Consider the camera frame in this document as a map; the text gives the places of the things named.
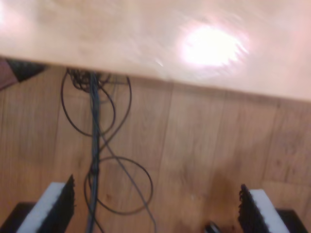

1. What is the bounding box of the small black floor object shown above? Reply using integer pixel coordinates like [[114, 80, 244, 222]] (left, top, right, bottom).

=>
[[204, 221, 221, 233]]

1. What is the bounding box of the thin grey floor cable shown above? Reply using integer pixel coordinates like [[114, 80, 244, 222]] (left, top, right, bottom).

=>
[[93, 118, 157, 233]]

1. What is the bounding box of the grey floor cable bundle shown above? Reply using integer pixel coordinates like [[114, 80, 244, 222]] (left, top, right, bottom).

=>
[[86, 71, 102, 233]]

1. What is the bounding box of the thin black floor cable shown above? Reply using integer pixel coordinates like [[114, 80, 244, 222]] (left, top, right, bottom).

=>
[[60, 67, 154, 233]]

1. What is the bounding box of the dark object under bench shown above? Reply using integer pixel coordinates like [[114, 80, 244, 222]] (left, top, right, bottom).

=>
[[4, 58, 48, 83]]

